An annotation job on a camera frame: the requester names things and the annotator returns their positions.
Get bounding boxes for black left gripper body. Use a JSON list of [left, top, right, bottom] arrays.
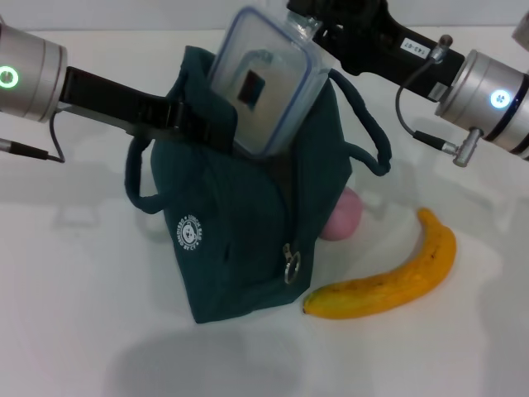
[[60, 65, 177, 138]]

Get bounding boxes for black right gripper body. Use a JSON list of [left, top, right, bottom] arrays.
[[322, 0, 469, 103]]

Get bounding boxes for clear blue-rimmed food container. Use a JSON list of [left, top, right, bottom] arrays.
[[206, 3, 331, 157]]

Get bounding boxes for dark teal lunch bag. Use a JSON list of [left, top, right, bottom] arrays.
[[125, 45, 393, 326]]

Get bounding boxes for pink toy peach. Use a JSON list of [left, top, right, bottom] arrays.
[[322, 189, 364, 243]]

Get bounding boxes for yellow banana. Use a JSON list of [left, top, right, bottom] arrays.
[[303, 208, 458, 320]]

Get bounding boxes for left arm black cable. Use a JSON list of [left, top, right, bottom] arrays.
[[0, 115, 67, 165]]

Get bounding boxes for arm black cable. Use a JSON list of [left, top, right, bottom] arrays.
[[0, 115, 67, 165], [395, 35, 485, 167]]

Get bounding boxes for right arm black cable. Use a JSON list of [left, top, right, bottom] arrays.
[[395, 35, 485, 167]]

